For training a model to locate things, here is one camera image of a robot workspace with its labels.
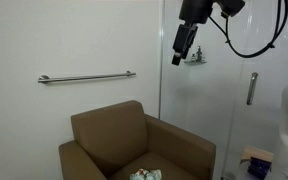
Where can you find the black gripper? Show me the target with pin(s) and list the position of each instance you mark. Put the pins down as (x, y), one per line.
(195, 11)

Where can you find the patterned white blue towel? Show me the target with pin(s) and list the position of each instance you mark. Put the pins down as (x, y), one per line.
(145, 175)

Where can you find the tall soap dispenser bottle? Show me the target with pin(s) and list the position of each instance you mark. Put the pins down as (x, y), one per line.
(199, 55)

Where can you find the small toiletry bottle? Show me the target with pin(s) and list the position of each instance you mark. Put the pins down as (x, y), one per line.
(193, 58)

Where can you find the glass corner shelf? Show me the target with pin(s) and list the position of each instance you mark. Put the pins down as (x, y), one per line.
(194, 62)

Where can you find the glass shower door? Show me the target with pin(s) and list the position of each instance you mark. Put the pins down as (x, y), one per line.
(217, 100)

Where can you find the light wooden box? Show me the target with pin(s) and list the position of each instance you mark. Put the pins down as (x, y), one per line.
(257, 154)

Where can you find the dark purple object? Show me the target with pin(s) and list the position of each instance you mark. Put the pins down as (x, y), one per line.
(259, 166)

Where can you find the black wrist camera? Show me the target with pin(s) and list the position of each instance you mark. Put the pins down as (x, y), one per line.
(231, 7)

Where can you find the steel wall towel bar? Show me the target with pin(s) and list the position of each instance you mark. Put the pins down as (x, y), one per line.
(84, 78)

